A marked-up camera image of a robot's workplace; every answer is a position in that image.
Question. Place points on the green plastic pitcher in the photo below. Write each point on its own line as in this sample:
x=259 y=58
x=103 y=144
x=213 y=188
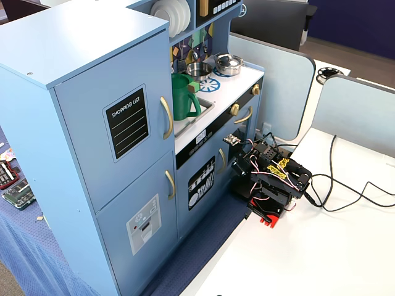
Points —
x=180 y=98

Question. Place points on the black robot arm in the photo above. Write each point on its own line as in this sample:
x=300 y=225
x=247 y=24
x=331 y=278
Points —
x=277 y=191

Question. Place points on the gold stove knob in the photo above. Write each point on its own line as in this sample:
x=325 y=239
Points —
x=255 y=89
x=235 y=108

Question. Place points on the clear box with green parts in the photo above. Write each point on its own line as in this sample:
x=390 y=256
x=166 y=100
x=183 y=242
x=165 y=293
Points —
x=18 y=194

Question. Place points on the red black tool case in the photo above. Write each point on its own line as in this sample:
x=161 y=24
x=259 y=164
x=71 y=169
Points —
x=6 y=175

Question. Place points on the light blue desk divider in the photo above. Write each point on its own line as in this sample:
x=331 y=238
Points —
x=277 y=80
x=355 y=111

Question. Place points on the open steel pot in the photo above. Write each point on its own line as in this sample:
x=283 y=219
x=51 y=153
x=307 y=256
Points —
x=199 y=71

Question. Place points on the blue door with shopping list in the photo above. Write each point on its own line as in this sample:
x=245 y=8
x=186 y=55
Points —
x=92 y=129

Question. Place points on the hanging steel ladle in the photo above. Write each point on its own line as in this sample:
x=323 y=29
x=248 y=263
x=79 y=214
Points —
x=195 y=56

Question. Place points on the steel pot with lid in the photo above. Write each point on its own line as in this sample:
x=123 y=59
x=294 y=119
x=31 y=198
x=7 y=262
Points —
x=228 y=63

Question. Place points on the wooden cube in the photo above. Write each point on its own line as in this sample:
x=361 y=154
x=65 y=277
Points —
x=193 y=87

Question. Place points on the blue oven door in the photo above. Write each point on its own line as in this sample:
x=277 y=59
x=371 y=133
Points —
x=243 y=132

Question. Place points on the blue textured cloth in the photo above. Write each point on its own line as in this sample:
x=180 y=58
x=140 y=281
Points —
x=31 y=246

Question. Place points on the red table clamp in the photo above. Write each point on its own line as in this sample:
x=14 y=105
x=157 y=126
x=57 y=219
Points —
x=268 y=219

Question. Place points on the colourful small packet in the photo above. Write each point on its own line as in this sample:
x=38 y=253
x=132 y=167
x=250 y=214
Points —
x=6 y=154

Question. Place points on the blue door with dispenser print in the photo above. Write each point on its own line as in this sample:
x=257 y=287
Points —
x=129 y=197

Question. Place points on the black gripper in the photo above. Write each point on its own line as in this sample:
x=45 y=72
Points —
x=240 y=163

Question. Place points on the blue toy kitchen cabinet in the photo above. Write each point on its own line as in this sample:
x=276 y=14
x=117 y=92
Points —
x=61 y=46

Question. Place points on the black office chair back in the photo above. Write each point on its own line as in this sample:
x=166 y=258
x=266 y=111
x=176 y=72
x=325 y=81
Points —
x=271 y=21

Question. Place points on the white plate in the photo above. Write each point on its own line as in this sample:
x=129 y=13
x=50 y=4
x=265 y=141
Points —
x=180 y=15
x=163 y=11
x=187 y=13

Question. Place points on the small camera circuit board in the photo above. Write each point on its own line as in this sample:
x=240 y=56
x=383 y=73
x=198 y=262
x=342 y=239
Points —
x=231 y=139

